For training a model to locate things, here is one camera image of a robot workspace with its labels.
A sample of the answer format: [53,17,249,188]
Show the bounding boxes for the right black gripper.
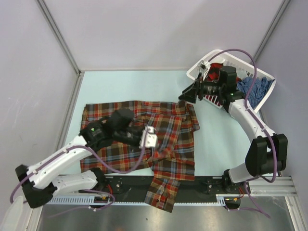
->
[179,73,223,104]

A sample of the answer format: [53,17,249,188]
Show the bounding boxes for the brown red plaid shirt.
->
[80,100,200,214]

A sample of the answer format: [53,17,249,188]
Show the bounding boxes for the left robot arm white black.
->
[10,108,157,208]

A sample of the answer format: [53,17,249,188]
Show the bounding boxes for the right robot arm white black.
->
[179,64,288,193]

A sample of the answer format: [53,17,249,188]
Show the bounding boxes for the red black checked shirt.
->
[206,63,224,81]

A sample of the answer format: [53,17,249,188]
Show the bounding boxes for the white plastic laundry basket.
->
[186,49,276,113]

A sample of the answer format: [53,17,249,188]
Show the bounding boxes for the blue checked shirt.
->
[236,77,274,109]

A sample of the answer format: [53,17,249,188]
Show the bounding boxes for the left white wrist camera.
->
[139,126,158,148]

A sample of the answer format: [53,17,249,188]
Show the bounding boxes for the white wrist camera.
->
[139,126,158,148]
[197,61,210,80]

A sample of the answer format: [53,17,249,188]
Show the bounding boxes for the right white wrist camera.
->
[197,61,210,80]

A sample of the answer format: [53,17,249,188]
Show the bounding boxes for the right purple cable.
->
[206,49,280,218]

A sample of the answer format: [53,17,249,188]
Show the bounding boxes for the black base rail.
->
[84,175,246,204]

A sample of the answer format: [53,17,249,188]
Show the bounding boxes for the left aluminium corner post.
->
[35,0,81,74]

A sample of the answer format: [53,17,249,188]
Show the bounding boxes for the aluminium corner post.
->
[254,0,292,61]
[35,0,81,74]

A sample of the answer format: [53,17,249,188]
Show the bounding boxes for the right aluminium corner post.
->
[254,0,292,61]

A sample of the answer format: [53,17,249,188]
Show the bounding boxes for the white slotted cable duct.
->
[47,194,240,207]

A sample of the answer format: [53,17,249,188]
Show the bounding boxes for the aluminium frame profile front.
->
[248,177,297,196]

